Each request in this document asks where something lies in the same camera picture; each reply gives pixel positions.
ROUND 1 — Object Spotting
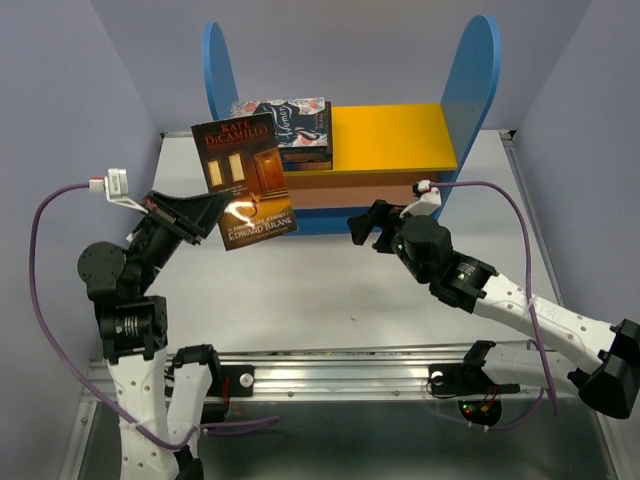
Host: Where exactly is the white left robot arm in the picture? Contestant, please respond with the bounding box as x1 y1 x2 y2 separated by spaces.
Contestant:
77 191 231 479

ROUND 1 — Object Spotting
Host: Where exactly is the blue yellow wooden bookshelf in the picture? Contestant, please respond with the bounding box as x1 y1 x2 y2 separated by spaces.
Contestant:
202 15 501 235

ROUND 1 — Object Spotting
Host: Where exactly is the aluminium mounting rail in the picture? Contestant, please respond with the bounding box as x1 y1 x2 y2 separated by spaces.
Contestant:
79 342 612 401

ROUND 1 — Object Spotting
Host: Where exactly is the Three Days to See book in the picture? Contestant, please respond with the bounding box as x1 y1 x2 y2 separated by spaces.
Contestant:
282 160 333 172

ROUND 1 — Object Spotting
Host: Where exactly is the dark red book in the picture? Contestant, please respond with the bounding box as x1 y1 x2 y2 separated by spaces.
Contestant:
191 113 298 251

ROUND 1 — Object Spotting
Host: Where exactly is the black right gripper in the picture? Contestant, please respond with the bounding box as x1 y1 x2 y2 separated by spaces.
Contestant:
347 199 431 285

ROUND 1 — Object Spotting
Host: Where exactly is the A Tale of Two Cities book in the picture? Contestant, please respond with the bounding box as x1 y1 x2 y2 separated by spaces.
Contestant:
274 100 333 162

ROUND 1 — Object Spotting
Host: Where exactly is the Little Women floral book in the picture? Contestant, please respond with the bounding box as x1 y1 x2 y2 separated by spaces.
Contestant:
230 97 332 150

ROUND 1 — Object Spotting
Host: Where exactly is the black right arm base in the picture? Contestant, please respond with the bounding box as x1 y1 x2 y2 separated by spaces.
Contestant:
426 340 520 430

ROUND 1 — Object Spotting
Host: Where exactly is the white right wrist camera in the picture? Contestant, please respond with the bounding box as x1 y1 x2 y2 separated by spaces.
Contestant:
400 180 442 219

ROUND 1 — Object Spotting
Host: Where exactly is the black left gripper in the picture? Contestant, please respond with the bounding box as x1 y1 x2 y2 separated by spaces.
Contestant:
130 185 233 288

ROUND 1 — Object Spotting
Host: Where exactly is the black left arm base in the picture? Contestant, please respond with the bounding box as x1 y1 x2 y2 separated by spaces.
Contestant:
165 344 255 426

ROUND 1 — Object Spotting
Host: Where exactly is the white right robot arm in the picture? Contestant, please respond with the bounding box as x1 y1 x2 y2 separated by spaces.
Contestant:
347 191 639 419

